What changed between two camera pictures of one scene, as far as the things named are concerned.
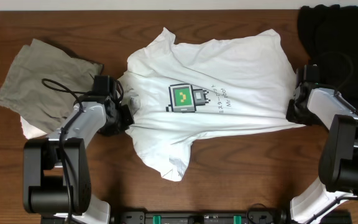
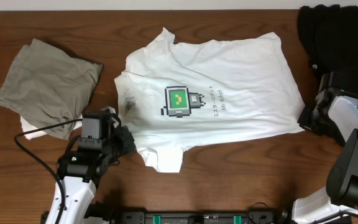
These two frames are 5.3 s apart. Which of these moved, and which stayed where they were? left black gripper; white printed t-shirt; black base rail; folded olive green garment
Moved: left black gripper
Stayed: white printed t-shirt; black base rail; folded olive green garment
